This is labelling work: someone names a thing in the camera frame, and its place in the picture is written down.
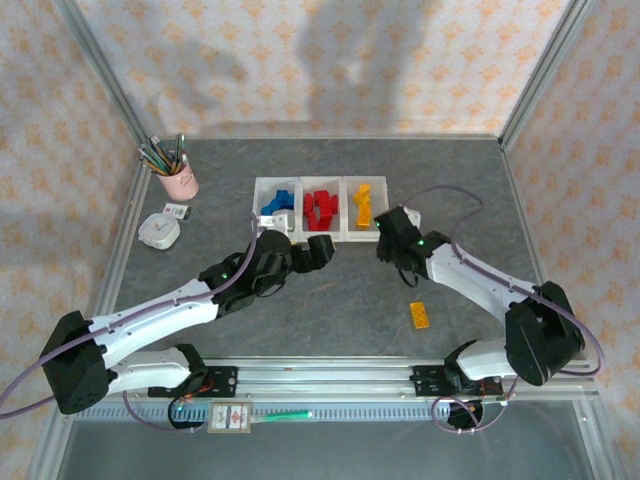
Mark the green pen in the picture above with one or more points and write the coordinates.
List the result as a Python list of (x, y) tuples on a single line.
[(285, 415)]

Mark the grey metal pen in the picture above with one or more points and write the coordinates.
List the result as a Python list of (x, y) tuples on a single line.
[(179, 150)]

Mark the long red lego brick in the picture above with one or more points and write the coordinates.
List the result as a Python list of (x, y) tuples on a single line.
[(315, 221), (328, 218)]

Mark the white alarm clock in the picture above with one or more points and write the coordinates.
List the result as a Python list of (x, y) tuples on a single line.
[(159, 231)]

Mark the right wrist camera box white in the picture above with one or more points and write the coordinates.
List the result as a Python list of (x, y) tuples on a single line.
[(414, 216)]

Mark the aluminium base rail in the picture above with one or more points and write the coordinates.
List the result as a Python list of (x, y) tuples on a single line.
[(325, 380)]

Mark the pink pencil cup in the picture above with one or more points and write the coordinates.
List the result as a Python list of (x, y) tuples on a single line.
[(181, 182)]

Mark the green pencil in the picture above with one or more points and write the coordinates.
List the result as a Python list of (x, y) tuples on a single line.
[(160, 159)]

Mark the blue lego brick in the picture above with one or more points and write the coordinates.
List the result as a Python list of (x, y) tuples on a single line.
[(290, 206), (284, 195), (272, 206)]

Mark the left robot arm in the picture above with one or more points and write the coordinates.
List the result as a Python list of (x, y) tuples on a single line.
[(150, 315)]

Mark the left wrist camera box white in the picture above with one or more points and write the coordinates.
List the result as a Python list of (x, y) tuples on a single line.
[(277, 220)]

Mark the aluminium side rail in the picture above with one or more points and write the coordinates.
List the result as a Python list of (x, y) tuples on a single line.
[(520, 200), (131, 200)]

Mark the aluminium frame post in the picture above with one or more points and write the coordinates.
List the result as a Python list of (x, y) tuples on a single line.
[(100, 70), (540, 75)]

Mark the white tipped pencil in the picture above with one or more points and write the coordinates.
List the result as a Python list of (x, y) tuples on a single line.
[(159, 147)]

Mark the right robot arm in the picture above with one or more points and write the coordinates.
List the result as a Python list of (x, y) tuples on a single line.
[(475, 280)]

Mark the framed label tag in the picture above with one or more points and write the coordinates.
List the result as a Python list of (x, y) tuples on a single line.
[(229, 417)]

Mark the small printed card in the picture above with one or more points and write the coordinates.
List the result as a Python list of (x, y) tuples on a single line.
[(178, 211)]

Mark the long yellow lego brick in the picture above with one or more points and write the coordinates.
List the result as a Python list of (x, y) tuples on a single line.
[(419, 315)]

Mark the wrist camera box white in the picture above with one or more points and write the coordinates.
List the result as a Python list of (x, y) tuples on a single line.
[(277, 220), (414, 216)]

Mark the aluminium frame leg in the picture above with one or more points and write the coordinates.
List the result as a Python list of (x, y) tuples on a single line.
[(50, 445), (600, 440)]

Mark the white plastic bin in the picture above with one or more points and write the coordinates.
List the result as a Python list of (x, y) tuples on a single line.
[(322, 235), (262, 192), (380, 210)]

